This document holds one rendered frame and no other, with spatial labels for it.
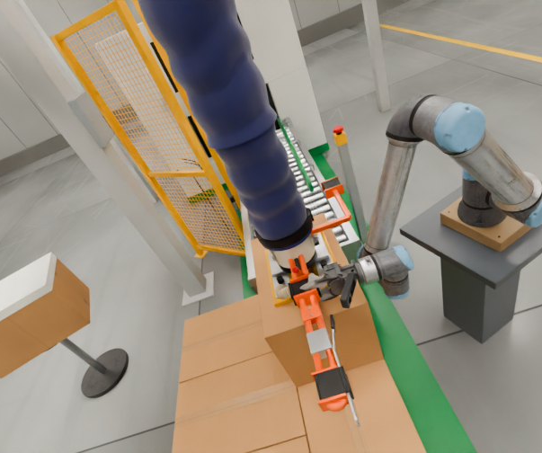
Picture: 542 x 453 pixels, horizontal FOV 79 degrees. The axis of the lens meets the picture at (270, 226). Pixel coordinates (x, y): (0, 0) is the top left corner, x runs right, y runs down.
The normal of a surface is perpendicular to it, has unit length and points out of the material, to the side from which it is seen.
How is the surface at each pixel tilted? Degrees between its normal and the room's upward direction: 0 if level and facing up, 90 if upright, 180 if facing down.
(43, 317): 90
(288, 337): 90
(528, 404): 0
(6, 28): 90
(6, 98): 90
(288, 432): 0
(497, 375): 0
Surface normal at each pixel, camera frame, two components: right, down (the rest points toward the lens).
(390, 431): -0.34, -0.74
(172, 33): -0.30, 0.71
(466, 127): 0.27, 0.48
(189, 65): -0.37, 0.39
